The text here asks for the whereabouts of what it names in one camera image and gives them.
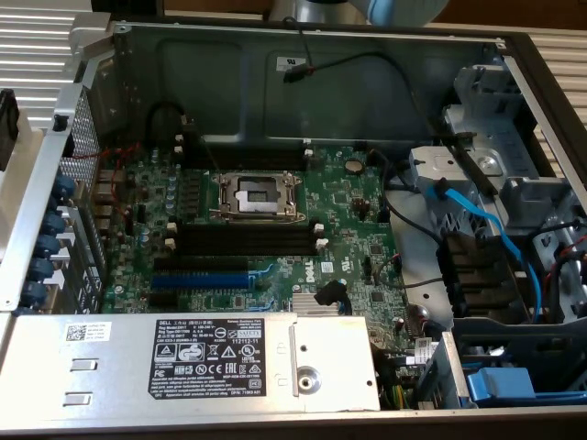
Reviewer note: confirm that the blue expansion slot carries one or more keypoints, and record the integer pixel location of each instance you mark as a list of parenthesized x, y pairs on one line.
[(202, 280)]

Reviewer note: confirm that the silver metal disk bay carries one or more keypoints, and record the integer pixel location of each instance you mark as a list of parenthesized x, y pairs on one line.
[(513, 119)]

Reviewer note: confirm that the black ribbed plastic bracket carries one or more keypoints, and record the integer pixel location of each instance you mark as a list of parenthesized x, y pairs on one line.
[(477, 270)]

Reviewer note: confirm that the blue card retention clip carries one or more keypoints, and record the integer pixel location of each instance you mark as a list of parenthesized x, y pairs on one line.
[(40, 268), (34, 292), (64, 187), (55, 221), (47, 245)]

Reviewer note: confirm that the short black expansion slot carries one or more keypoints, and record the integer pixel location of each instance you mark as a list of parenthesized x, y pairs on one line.
[(164, 299)]

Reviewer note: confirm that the silver finned heatsink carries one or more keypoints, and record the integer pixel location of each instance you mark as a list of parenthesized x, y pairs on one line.
[(316, 303)]

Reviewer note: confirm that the black SATA plug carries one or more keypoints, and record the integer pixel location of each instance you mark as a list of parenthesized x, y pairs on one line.
[(328, 295)]

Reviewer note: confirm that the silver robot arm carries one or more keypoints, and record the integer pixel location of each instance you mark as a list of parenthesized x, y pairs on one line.
[(321, 9)]

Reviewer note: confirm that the silver coin cell battery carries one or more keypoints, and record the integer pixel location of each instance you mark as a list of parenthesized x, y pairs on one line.
[(353, 165)]

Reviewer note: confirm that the blue drive carrier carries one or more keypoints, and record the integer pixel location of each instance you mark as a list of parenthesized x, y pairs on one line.
[(500, 382)]

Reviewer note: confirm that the black plastic bar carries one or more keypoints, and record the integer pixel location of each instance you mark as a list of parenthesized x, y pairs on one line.
[(468, 158)]

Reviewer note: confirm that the green Dell motherboard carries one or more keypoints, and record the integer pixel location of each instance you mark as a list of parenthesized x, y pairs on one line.
[(344, 220)]

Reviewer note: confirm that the silver power supply unit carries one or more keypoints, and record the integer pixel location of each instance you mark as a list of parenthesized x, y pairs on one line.
[(114, 366)]

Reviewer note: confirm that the open grey PC case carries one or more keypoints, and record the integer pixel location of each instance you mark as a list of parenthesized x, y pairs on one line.
[(206, 82)]

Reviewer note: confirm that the thin metal locking lever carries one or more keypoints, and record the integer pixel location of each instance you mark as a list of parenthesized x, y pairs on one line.
[(208, 153)]

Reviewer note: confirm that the metal CPU socket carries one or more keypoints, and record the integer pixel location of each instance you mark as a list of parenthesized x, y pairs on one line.
[(257, 197)]

